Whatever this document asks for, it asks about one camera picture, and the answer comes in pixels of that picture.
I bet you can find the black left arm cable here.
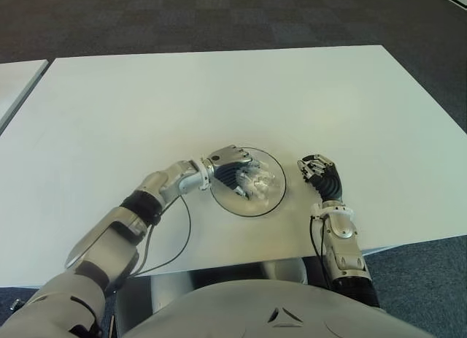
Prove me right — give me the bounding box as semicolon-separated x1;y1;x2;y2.
133;193;193;277

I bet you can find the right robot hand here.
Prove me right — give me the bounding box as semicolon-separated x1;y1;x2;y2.
296;153;346;204

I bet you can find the grey robot torso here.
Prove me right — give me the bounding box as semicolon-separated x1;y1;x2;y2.
118;277;437;338

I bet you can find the clear bottle with blue cap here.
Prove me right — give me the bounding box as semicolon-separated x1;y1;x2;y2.
236;162;284;203

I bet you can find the clear glass bowl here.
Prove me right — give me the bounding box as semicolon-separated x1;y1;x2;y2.
210;146;287;219

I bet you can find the neighbouring white table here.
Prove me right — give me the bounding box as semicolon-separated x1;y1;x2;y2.
0;59;50;134

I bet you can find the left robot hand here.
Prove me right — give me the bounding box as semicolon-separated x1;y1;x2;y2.
201;144;268;201

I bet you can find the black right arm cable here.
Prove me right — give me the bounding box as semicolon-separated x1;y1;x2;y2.
309;214;333;292

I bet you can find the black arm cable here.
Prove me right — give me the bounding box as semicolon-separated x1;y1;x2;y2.
309;214;333;292
133;193;193;277

